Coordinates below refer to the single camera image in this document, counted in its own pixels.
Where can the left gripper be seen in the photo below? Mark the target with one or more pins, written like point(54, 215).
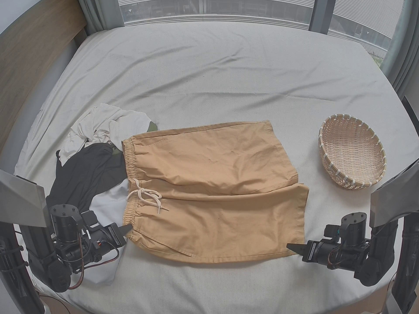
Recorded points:
point(108, 239)

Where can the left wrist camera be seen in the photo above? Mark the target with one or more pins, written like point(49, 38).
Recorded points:
point(89, 219)

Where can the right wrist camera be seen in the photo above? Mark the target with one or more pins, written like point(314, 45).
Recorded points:
point(330, 231)

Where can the pale blue garment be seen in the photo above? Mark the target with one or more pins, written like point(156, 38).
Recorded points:
point(108, 204)

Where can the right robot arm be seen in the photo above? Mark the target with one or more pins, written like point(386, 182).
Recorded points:
point(353, 231)

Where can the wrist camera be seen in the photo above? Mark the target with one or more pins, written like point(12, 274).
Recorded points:
point(330, 231)
point(89, 219)

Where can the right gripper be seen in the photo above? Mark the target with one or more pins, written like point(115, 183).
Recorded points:
point(322, 252)

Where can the bed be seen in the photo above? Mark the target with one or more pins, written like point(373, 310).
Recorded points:
point(212, 77)

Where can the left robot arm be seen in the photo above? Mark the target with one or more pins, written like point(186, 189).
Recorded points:
point(65, 221)

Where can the white garment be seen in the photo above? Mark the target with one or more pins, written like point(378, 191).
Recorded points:
point(127, 129)

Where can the black garment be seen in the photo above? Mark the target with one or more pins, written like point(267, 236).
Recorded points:
point(88, 175)

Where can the green garment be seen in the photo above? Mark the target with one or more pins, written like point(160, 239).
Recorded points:
point(153, 127)

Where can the grey-green curtain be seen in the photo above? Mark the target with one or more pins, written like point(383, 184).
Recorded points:
point(98, 2)
point(404, 44)

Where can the round woven basket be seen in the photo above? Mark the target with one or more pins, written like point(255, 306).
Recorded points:
point(350, 149)

